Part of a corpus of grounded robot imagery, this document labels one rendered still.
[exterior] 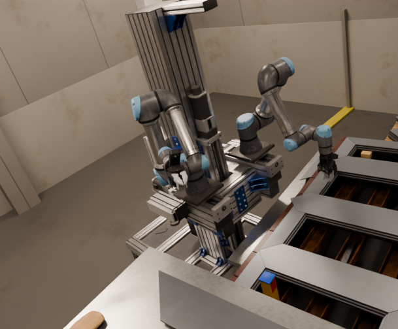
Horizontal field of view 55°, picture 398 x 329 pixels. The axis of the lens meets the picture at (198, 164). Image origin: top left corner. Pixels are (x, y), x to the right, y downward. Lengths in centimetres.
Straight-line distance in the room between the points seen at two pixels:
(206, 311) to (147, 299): 29
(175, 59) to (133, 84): 366
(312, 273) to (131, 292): 83
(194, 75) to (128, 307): 131
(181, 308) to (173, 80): 122
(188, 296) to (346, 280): 71
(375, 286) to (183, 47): 153
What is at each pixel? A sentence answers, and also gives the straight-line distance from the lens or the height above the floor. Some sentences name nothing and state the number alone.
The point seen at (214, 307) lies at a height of 107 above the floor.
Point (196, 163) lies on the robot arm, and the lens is 186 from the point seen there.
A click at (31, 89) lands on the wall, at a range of 522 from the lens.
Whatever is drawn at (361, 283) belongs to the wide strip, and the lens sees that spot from 187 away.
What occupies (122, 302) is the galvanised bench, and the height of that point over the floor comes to 105.
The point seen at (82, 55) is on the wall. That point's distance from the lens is 546.
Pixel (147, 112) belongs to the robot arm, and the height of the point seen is 161.
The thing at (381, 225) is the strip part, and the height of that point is 85.
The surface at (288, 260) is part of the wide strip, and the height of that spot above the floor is 85.
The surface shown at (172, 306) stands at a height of 107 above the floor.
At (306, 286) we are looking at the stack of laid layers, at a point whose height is 83.
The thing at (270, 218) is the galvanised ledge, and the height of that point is 68.
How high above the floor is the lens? 226
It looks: 29 degrees down
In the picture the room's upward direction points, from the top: 16 degrees counter-clockwise
